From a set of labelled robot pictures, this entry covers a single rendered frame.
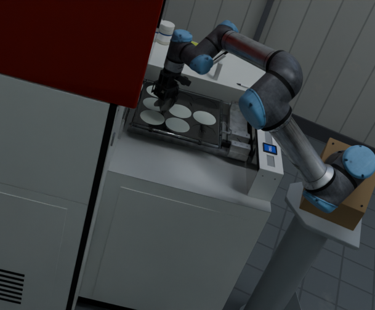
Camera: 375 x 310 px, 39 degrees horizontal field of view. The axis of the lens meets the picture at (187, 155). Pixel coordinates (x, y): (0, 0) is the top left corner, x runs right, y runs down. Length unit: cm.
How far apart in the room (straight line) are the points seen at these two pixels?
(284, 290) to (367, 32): 216
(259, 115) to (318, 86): 255
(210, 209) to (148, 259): 38
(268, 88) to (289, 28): 241
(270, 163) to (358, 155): 34
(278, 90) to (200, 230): 71
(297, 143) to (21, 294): 120
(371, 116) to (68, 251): 282
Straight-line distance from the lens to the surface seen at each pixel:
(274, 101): 159
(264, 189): 199
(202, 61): 187
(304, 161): 172
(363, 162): 184
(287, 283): 234
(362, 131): 423
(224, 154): 214
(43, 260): 200
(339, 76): 405
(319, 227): 204
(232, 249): 211
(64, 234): 188
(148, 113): 212
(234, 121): 229
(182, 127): 210
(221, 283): 227
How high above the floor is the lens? 203
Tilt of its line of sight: 35 degrees down
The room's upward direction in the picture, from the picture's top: 19 degrees clockwise
